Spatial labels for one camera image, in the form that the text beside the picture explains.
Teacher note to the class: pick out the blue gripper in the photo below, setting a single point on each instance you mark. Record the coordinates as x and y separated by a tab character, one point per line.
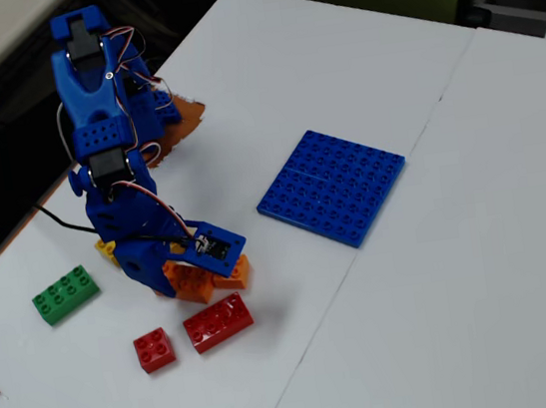
139	263

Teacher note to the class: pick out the orange 2x4 block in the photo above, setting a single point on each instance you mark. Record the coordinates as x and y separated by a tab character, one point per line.
193	285

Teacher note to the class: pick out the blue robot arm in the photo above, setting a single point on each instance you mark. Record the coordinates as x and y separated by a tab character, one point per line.
88	102

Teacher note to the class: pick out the yellow 2x2 block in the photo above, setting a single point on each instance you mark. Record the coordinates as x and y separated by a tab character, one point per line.
105	248

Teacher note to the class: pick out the green 2x4 block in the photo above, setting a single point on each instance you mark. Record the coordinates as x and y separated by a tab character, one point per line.
66	295

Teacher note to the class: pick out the red 2x2 block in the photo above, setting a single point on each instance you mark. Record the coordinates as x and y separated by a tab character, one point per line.
154	350

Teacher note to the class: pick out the red 2x4 block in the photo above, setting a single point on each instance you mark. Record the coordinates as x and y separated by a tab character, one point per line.
218	323

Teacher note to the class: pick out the orange 2x2 block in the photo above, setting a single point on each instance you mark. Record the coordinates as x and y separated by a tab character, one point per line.
237	278

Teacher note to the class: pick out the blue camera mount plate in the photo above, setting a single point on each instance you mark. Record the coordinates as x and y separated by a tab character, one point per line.
225	261

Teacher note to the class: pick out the blue 8x8 base plate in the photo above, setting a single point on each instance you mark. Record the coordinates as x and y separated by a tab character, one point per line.
331	188

